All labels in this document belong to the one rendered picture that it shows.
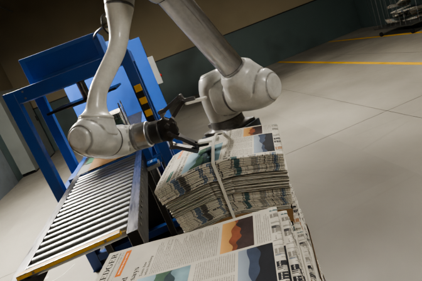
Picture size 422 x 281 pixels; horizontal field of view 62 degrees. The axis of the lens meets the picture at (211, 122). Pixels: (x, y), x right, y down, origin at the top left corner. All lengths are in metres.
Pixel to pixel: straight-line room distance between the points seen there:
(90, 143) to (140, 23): 9.29
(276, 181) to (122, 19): 0.74
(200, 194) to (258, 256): 0.50
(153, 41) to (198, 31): 8.95
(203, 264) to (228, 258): 0.05
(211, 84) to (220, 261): 0.98
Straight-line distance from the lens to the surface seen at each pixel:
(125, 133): 1.16
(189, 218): 1.12
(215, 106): 1.50
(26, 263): 1.82
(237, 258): 0.62
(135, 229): 1.54
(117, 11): 1.28
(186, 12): 1.24
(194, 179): 1.05
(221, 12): 10.50
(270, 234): 0.65
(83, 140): 1.02
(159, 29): 10.23
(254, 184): 1.04
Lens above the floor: 1.42
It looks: 13 degrees down
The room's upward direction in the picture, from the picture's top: 21 degrees counter-clockwise
